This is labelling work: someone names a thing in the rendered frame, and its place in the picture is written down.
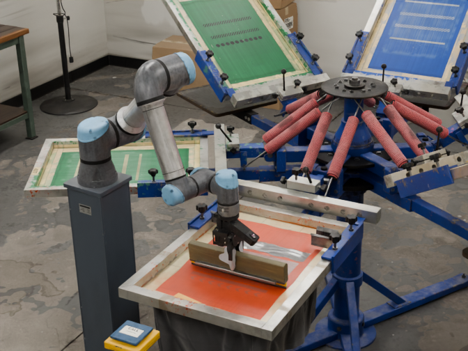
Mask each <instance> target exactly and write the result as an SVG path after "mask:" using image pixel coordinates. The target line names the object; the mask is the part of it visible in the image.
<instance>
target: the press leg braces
mask: <svg viewBox="0 0 468 351"><path fill-rule="evenodd" d="M363 282H365V283H367V284H368V285H369V286H371V287H372V288H374V289H376V290H377V291H378V292H380V293H382V294H383V295H384V296H386V297H387V298H389V299H390V300H391V301H388V302H387V304H388V305H390V306H392V307H393V308H395V309H397V308H399V307H402V306H404V305H406V304H409V303H411V301H409V300H408V299H406V298H405V297H403V296H401V297H399V296H398V295H397V294H396V293H394V292H392V291H391V290H389V289H388V288H386V287H385V286H383V285H382V284H381V283H379V282H378V281H376V280H375V279H374V278H372V277H371V276H369V275H367V274H366V273H365V272H363ZM337 289H338V280H336V279H335V278H334V277H332V278H331V280H330V281H328V284H327V285H326V286H325V288H324V289H323V291H322V292H321V293H320V294H319V295H318V297H317V298H316V305H315V317H314V319H313V320H315V318H316V317H317V316H318V314H319V313H320V312H321V310H322V309H323V308H324V306H325V305H326V303H327V302H328V301H329V300H330V298H331V297H332V295H333V294H334V293H335V292H336V290H337ZM345 291H346V297H347V304H348V317H349V325H350V340H351V349H352V351H361V344H360V335H359V321H358V314H357V302H356V295H355V289H354V282H346V283H345ZM300 347H301V345H300V346H298V347H297V348H300ZM297 348H295V349H291V350H285V351H293V350H296V349H297Z"/></svg>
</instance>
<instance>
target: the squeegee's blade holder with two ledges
mask: <svg viewBox="0 0 468 351"><path fill-rule="evenodd" d="M195 264H196V265H201V266H204V267H209V268H212V269H215V270H220V271H223V272H228V273H231V274H236V275H239V276H243V277H246V278H250V279H255V280H258V281H262V282H265V283H271V284H274V285H276V281H275V280H273V279H268V278H265V277H261V276H256V275H253V274H249V273H246V272H241V271H237V270H233V271H231V269H229V268H227V267H222V266H218V265H213V264H210V263H205V262H203V261H199V260H196V261H195Z"/></svg>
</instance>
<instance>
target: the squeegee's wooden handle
mask: <svg viewBox="0 0 468 351"><path fill-rule="evenodd" d="M188 248H189V259H190V260H191V261H194V262H195V261H196V260H199V261H203V262H205V263H210V264H213V265H218V266H222V267H227V268H229V269H230V266H229V264H228V263H225V262H224V261H222V260H220V259H219V255H220V254H223V253H224V249H225V248H224V247H219V246H216V245H213V244H208V243H204V242H199V241H196V240H191V241H190V242H189V244H188ZM235 265H236V267H235V269H234V270H237V271H241V272H246V273H249V274H253V275H256V276H261V277H265V278H268V279H273V280H275V281H276V282H277V283H280V284H283V285H285V284H286V282H287V281H288V264H287V263H284V262H281V261H277V260H272V259H269V258H264V257H261V256H256V255H253V254H249V253H244V252H241V251H236V255H235Z"/></svg>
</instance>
